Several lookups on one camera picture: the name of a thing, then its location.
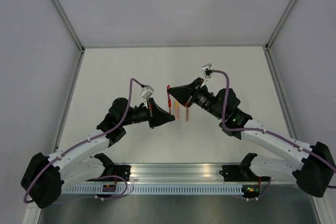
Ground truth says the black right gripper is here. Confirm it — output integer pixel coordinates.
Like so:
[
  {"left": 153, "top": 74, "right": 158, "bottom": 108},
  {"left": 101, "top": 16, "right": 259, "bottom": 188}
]
[{"left": 167, "top": 77, "right": 224, "bottom": 120}]

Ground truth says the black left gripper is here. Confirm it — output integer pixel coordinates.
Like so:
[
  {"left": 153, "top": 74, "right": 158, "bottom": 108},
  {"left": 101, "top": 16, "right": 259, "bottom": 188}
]
[{"left": 121, "top": 98, "right": 175, "bottom": 129}]

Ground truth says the orange highlighter pen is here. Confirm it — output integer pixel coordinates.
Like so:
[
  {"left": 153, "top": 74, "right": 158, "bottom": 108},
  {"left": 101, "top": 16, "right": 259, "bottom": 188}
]
[{"left": 185, "top": 107, "right": 190, "bottom": 122}]

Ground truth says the red thin pen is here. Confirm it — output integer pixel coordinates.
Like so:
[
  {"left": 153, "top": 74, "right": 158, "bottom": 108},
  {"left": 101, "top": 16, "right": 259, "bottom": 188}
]
[{"left": 167, "top": 90, "right": 172, "bottom": 115}]

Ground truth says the pencil shaped pink pen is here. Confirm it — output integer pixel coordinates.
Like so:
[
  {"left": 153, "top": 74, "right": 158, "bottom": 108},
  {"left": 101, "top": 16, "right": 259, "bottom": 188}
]
[{"left": 175, "top": 107, "right": 180, "bottom": 120}]

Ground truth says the small orange cap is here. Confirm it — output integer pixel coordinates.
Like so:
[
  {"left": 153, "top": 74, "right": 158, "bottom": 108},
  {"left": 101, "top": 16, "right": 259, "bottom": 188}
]
[{"left": 174, "top": 101, "right": 180, "bottom": 109}]

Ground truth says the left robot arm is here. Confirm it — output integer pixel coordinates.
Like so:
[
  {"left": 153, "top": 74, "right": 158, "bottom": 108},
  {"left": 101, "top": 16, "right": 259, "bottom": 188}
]
[{"left": 20, "top": 98, "right": 175, "bottom": 209}]

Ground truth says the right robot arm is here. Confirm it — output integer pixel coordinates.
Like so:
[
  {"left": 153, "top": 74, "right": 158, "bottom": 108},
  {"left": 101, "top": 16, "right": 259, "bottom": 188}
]
[{"left": 167, "top": 78, "right": 335, "bottom": 198}]

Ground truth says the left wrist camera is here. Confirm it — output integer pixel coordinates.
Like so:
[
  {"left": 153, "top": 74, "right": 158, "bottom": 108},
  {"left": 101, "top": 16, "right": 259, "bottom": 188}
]
[{"left": 141, "top": 84, "right": 154, "bottom": 108}]

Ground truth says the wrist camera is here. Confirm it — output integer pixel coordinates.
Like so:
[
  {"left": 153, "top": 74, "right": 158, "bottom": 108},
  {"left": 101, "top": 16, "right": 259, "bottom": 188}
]
[
  {"left": 141, "top": 84, "right": 154, "bottom": 108},
  {"left": 201, "top": 63, "right": 214, "bottom": 87}
]

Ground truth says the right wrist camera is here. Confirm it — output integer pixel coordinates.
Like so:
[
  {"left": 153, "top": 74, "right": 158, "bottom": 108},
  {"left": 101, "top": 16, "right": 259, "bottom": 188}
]
[{"left": 201, "top": 63, "right": 214, "bottom": 87}]

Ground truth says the aluminium front rail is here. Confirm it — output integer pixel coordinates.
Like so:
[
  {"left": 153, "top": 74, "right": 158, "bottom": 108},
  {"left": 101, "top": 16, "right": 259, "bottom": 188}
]
[{"left": 83, "top": 163, "right": 302, "bottom": 184}]

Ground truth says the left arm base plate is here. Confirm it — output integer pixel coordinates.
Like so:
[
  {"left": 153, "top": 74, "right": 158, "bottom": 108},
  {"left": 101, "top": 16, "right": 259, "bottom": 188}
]
[{"left": 102, "top": 164, "right": 131, "bottom": 182}]

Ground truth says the white slotted cable duct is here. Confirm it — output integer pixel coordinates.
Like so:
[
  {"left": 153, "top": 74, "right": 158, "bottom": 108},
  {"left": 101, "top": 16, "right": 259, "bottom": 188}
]
[{"left": 64, "top": 183, "right": 244, "bottom": 195}]

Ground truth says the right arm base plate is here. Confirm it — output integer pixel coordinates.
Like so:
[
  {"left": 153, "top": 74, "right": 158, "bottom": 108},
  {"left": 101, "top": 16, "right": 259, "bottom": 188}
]
[{"left": 219, "top": 165, "right": 269, "bottom": 182}]

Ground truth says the right frame post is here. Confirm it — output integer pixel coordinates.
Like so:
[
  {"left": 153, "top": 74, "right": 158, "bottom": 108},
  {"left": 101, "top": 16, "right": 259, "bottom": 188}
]
[{"left": 265, "top": 0, "right": 298, "bottom": 51}]

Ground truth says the frame post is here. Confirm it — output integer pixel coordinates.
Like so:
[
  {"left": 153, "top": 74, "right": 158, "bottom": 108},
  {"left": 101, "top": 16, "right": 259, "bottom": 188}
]
[
  {"left": 265, "top": 0, "right": 298, "bottom": 51},
  {"left": 50, "top": 0, "right": 85, "bottom": 54}
]

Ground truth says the right side table rail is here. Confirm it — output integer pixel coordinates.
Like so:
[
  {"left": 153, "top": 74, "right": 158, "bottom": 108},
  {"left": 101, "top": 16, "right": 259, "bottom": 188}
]
[{"left": 263, "top": 46, "right": 298, "bottom": 140}]

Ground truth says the table rail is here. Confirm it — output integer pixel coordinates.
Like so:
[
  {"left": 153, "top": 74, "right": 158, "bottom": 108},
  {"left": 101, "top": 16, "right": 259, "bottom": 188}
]
[
  {"left": 263, "top": 46, "right": 298, "bottom": 140},
  {"left": 51, "top": 49, "right": 85, "bottom": 152}
]

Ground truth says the left side table rail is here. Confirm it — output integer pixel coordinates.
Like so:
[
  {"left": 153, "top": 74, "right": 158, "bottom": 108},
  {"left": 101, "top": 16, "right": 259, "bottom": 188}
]
[{"left": 51, "top": 49, "right": 85, "bottom": 152}]

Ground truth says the left frame post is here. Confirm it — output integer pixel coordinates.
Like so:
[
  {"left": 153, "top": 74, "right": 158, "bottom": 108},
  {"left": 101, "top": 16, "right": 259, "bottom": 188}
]
[{"left": 50, "top": 0, "right": 85, "bottom": 54}]

